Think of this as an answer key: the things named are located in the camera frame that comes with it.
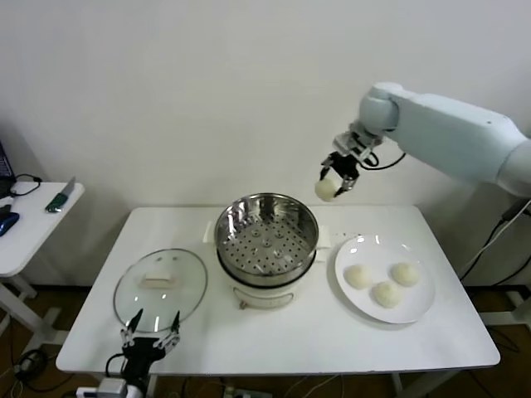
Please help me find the stainless steel steamer basket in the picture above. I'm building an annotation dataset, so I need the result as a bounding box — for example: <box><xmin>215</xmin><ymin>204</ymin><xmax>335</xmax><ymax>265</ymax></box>
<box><xmin>214</xmin><ymin>192</ymin><xmax>321</xmax><ymax>283</ymax></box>

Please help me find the white electric cooker base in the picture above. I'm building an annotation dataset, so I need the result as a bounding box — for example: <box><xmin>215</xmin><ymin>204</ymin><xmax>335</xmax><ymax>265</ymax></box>
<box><xmin>202</xmin><ymin>221</ymin><xmax>333</xmax><ymax>311</ymax></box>

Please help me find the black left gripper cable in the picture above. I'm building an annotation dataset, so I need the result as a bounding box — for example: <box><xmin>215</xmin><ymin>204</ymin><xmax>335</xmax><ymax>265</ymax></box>
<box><xmin>105</xmin><ymin>352</ymin><xmax>128</xmax><ymax>378</ymax></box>

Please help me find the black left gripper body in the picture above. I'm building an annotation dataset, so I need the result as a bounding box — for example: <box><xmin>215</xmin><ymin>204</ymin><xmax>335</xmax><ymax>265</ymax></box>
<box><xmin>122</xmin><ymin>337</ymin><xmax>165</xmax><ymax>385</ymax></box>

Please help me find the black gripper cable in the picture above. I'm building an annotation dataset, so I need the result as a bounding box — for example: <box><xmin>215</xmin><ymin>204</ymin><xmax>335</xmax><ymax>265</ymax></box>
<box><xmin>364</xmin><ymin>151</ymin><xmax>407</xmax><ymax>170</ymax></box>
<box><xmin>105</xmin><ymin>352</ymin><xmax>128</xmax><ymax>378</ymax></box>

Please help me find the white power strip under table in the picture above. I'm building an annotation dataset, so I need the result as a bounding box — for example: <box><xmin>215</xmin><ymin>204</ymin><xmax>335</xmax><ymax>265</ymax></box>
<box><xmin>223</xmin><ymin>384</ymin><xmax>270</xmax><ymax>398</ymax></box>

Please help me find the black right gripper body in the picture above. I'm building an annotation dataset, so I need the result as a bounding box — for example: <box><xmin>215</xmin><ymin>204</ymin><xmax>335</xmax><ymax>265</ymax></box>
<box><xmin>327</xmin><ymin>151</ymin><xmax>360</xmax><ymax>179</ymax></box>

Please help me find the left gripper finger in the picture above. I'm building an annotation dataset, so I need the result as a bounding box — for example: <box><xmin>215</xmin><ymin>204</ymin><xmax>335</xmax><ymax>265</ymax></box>
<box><xmin>119</xmin><ymin>308</ymin><xmax>143</xmax><ymax>349</ymax></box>
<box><xmin>153</xmin><ymin>310</ymin><xmax>183</xmax><ymax>354</ymax></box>

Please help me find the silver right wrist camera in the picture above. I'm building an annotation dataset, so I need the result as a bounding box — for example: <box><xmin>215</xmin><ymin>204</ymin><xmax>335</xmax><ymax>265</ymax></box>
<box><xmin>333</xmin><ymin>131</ymin><xmax>373</xmax><ymax>167</ymax></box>

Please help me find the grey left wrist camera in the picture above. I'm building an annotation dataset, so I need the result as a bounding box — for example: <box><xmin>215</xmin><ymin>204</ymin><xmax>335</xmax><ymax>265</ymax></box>
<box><xmin>76</xmin><ymin>377</ymin><xmax>129</xmax><ymax>398</ymax></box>

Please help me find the white stand base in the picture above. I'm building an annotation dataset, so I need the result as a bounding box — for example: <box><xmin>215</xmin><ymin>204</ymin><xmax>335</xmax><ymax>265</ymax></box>
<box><xmin>480</xmin><ymin>289</ymin><xmax>531</xmax><ymax>328</ymax></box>

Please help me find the white steamed baozi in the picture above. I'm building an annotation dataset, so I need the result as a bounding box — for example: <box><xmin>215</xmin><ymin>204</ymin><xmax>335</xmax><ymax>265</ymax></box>
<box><xmin>344</xmin><ymin>265</ymin><xmax>374</xmax><ymax>290</ymax></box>
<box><xmin>314</xmin><ymin>176</ymin><xmax>342</xmax><ymax>203</ymax></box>
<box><xmin>369</xmin><ymin>281</ymin><xmax>402</xmax><ymax>309</ymax></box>
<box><xmin>390</xmin><ymin>263</ymin><xmax>419</xmax><ymax>287</ymax></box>

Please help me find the thin black looped cable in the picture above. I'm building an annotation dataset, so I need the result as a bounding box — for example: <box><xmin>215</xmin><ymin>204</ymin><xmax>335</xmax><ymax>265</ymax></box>
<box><xmin>8</xmin><ymin>172</ymin><xmax>43</xmax><ymax>198</ymax></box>

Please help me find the black laptop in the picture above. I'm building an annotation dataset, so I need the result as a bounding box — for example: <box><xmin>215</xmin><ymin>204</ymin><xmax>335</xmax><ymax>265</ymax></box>
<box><xmin>0</xmin><ymin>138</ymin><xmax>17</xmax><ymax>200</ymax></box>

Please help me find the green handled knife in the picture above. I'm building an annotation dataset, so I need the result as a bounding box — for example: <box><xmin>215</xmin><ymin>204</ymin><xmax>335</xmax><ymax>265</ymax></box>
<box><xmin>44</xmin><ymin>176</ymin><xmax>77</xmax><ymax>215</ymax></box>

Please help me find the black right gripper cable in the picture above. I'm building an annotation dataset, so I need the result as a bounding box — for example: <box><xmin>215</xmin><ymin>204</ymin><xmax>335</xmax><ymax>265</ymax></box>
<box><xmin>364</xmin><ymin>151</ymin><xmax>407</xmax><ymax>170</ymax></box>

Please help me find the white side table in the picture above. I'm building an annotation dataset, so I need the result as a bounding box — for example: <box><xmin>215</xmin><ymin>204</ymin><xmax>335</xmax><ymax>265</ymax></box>
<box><xmin>0</xmin><ymin>181</ymin><xmax>86</xmax><ymax>353</ymax></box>

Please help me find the blue computer mouse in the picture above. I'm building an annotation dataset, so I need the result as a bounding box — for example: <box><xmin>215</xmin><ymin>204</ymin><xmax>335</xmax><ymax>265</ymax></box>
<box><xmin>0</xmin><ymin>211</ymin><xmax>21</xmax><ymax>238</ymax></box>

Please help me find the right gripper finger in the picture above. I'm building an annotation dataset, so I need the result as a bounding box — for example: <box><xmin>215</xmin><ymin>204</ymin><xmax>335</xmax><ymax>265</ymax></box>
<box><xmin>334</xmin><ymin>173</ymin><xmax>358</xmax><ymax>198</ymax></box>
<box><xmin>318</xmin><ymin>153</ymin><xmax>335</xmax><ymax>182</ymax></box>

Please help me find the glass lid with cream handle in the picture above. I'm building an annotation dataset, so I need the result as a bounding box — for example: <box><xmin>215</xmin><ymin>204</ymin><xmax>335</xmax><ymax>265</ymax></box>
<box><xmin>113</xmin><ymin>247</ymin><xmax>209</xmax><ymax>333</ymax></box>

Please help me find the white round plate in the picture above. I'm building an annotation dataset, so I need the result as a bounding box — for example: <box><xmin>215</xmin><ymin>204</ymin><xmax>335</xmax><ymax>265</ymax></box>
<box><xmin>334</xmin><ymin>234</ymin><xmax>437</xmax><ymax>325</ymax></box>

